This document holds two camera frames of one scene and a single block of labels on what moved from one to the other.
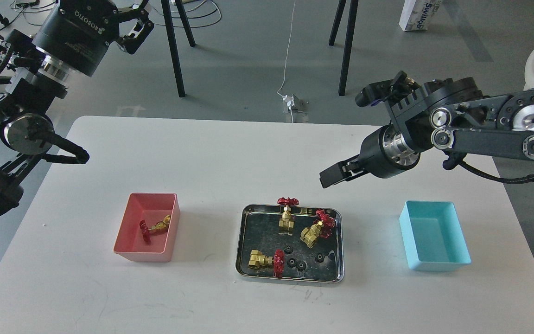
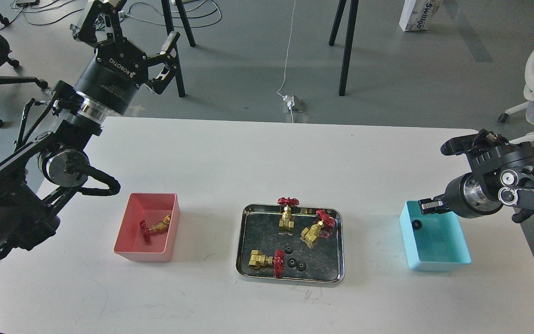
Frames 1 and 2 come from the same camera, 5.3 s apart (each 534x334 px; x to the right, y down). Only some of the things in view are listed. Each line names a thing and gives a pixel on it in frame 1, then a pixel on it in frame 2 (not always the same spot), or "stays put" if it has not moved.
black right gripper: [384, 152] → [465, 196]
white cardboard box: [416, 15] stays put
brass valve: [160, 228] stays put
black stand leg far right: [338, 17] stays put
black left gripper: [75, 34] → [110, 80]
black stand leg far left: [181, 12] stays put
